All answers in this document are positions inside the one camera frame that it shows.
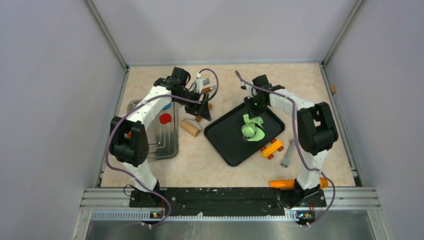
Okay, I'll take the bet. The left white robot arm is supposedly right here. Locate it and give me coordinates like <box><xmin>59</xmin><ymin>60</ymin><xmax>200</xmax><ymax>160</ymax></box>
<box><xmin>105</xmin><ymin>67</ymin><xmax>216</xmax><ymax>207</ymax></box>

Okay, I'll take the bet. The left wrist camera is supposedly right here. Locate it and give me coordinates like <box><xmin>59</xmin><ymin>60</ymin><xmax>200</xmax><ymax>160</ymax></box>
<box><xmin>194</xmin><ymin>72</ymin><xmax>210</xmax><ymax>93</ymax></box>

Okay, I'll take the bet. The grey plastic bolt toy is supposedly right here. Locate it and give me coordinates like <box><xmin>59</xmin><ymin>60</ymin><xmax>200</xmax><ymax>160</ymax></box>
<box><xmin>280</xmin><ymin>138</ymin><xmax>296</xmax><ymax>168</ymax></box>

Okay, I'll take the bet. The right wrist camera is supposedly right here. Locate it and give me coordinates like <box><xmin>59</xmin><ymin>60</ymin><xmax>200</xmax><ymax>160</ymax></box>
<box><xmin>240</xmin><ymin>82</ymin><xmax>251</xmax><ymax>92</ymax></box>

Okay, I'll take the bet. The yellow toy brick car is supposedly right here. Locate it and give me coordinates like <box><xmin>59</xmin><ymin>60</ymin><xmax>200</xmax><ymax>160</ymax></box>
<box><xmin>260</xmin><ymin>138</ymin><xmax>284</xmax><ymax>160</ymax></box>

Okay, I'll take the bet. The small wooden cork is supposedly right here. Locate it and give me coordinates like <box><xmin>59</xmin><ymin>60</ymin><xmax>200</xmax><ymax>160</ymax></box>
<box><xmin>329</xmin><ymin>83</ymin><xmax>337</xmax><ymax>94</ymax></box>

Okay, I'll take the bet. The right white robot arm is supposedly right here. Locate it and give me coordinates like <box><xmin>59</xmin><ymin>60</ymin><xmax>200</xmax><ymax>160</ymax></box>
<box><xmin>240</xmin><ymin>75</ymin><xmax>339</xmax><ymax>206</ymax></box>

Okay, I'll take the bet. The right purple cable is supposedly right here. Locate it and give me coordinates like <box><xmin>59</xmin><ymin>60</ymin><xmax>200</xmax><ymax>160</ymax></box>
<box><xmin>234</xmin><ymin>70</ymin><xmax>336</xmax><ymax>228</ymax></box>

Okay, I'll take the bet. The black baking tray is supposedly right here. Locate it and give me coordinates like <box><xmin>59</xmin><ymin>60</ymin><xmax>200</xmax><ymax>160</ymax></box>
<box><xmin>203</xmin><ymin>103</ymin><xmax>286</xmax><ymax>167</ymax></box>

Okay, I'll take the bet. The wooden dough roller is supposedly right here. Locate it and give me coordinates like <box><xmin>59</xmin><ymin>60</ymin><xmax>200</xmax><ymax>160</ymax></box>
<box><xmin>179</xmin><ymin>117</ymin><xmax>203</xmax><ymax>137</ymax></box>

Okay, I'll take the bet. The metal scraper wooden handle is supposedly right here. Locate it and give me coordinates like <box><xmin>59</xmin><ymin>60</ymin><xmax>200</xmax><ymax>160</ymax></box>
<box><xmin>201</xmin><ymin>85</ymin><xmax>217</xmax><ymax>94</ymax></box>

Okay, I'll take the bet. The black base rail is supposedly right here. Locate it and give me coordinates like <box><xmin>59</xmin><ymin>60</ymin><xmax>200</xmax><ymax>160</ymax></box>
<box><xmin>129</xmin><ymin>187</ymin><xmax>327</xmax><ymax>218</ymax></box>

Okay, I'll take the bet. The round metal cookie cutter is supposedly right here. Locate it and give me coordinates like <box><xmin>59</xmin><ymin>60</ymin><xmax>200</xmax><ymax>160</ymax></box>
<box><xmin>241</xmin><ymin>123</ymin><xmax>257</xmax><ymax>139</ymax></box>

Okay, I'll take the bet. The silver metal tray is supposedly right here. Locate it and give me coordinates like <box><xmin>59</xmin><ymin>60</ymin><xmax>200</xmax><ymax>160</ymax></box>
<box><xmin>146</xmin><ymin>102</ymin><xmax>179</xmax><ymax>162</ymax></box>

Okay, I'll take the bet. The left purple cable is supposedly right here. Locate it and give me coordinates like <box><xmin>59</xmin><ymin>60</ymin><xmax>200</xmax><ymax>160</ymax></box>
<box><xmin>104</xmin><ymin>68</ymin><xmax>220</xmax><ymax>229</ymax></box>

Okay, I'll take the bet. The orange handled tool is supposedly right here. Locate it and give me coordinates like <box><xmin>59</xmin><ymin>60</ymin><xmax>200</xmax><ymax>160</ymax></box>
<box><xmin>269</xmin><ymin>178</ymin><xmax>329</xmax><ymax>190</ymax></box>

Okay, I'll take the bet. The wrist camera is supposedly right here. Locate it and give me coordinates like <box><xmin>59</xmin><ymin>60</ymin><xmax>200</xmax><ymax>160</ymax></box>
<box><xmin>240</xmin><ymin>82</ymin><xmax>251</xmax><ymax>92</ymax></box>
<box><xmin>194</xmin><ymin>72</ymin><xmax>210</xmax><ymax>93</ymax></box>

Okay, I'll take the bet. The red dough disc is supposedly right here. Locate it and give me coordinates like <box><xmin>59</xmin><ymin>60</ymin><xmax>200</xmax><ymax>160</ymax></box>
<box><xmin>159</xmin><ymin>113</ymin><xmax>173</xmax><ymax>125</ymax></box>

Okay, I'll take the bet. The blue dough disc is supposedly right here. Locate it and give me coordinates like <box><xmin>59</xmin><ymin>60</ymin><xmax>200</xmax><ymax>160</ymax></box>
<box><xmin>162</xmin><ymin>103</ymin><xmax>172</xmax><ymax>110</ymax></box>

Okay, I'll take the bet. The purple cable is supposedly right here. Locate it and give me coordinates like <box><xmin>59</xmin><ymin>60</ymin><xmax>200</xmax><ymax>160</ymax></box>
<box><xmin>104</xmin><ymin>68</ymin><xmax>220</xmax><ymax>229</ymax></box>
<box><xmin>234</xmin><ymin>70</ymin><xmax>336</xmax><ymax>228</ymax></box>

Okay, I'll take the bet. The green dough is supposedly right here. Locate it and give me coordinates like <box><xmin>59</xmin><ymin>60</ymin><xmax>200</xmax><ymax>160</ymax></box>
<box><xmin>242</xmin><ymin>114</ymin><xmax>265</xmax><ymax>142</ymax></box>

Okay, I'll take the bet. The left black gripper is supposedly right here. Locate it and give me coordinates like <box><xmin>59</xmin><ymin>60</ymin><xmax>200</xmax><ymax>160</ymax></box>
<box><xmin>174</xmin><ymin>89</ymin><xmax>211</xmax><ymax>121</ymax></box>

